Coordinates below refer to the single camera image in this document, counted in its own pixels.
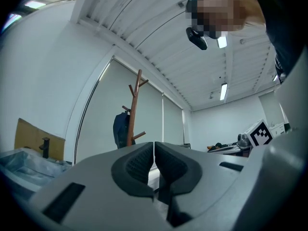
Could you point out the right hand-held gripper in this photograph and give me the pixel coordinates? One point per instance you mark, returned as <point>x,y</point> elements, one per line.
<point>260,133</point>

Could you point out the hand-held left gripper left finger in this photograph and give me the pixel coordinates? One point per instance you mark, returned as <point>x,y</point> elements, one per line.
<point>96,189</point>

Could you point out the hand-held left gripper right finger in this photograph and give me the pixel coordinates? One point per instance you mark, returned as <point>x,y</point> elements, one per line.
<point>209,177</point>

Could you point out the dark blue umbrella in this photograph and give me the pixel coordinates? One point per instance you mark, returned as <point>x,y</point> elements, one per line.
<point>121,131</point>

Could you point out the brown wooden coat stand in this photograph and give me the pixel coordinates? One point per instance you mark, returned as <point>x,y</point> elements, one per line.
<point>132,119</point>

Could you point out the white cabinet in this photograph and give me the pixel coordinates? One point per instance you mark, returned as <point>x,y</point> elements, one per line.
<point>278,130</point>

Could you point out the long ceiling light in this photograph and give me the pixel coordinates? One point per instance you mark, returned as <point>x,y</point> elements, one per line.
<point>222,42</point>
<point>223,91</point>

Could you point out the black faucet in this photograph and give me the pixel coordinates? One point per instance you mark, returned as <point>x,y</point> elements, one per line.
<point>45,147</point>

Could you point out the narrow grey roller blind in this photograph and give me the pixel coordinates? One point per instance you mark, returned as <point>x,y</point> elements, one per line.
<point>172,121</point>

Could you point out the clear plastic sheet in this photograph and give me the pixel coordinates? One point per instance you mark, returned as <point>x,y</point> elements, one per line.
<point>26,167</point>

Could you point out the brown cardboard sheet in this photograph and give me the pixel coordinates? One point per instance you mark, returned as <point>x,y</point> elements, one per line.
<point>29,136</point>

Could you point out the person's dark shirt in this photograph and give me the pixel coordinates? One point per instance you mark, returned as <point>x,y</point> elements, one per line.
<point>281,20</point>

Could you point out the person's head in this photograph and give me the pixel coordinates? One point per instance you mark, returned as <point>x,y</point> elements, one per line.
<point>216,11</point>

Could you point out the black head-worn camera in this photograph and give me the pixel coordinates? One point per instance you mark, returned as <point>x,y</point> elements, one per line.
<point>197,40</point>

